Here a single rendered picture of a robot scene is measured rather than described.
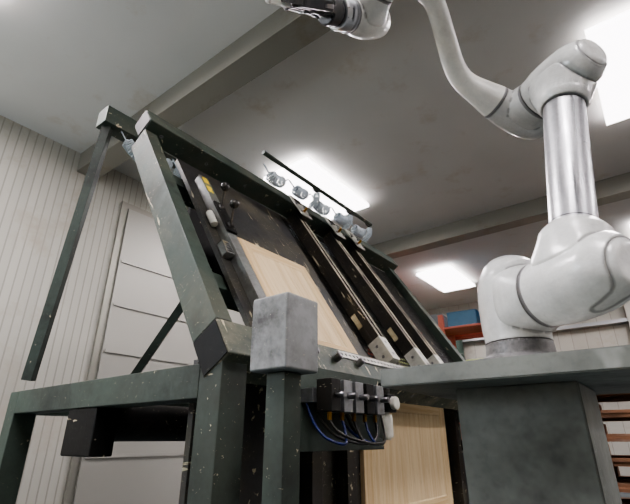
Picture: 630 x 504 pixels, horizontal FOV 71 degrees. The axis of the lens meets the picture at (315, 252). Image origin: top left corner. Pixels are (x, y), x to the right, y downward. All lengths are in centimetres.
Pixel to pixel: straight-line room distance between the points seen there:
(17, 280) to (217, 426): 349
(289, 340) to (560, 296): 58
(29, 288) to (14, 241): 42
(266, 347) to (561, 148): 85
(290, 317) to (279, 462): 31
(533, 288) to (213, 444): 82
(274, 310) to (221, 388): 25
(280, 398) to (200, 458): 26
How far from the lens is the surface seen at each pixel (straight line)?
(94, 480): 464
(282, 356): 103
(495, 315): 115
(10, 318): 441
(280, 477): 105
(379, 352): 199
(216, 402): 117
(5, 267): 447
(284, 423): 105
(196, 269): 136
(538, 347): 113
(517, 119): 148
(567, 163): 121
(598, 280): 99
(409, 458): 244
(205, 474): 119
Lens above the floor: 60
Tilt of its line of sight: 23 degrees up
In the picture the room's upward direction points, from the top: straight up
